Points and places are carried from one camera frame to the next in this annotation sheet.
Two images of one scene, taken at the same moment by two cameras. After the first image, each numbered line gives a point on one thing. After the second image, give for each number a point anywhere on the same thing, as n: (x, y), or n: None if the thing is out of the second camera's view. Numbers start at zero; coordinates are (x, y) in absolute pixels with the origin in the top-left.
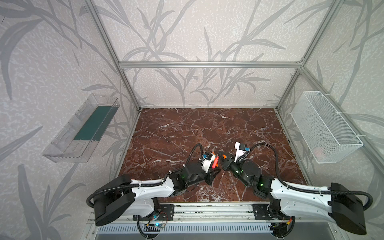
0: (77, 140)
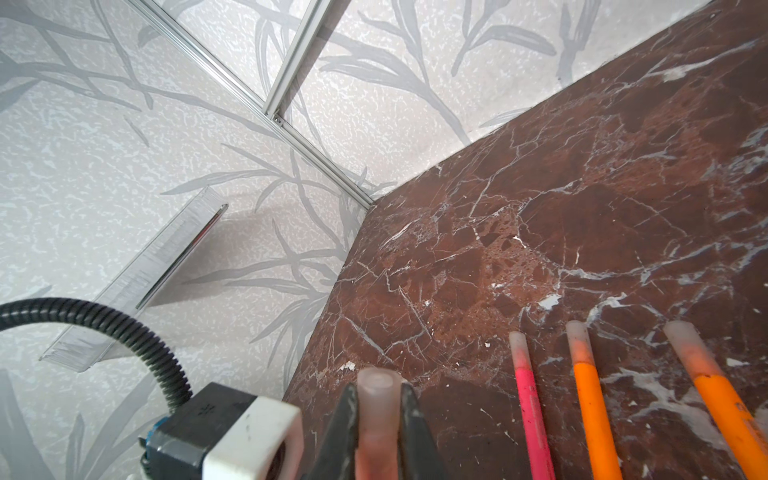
0: (126, 295)
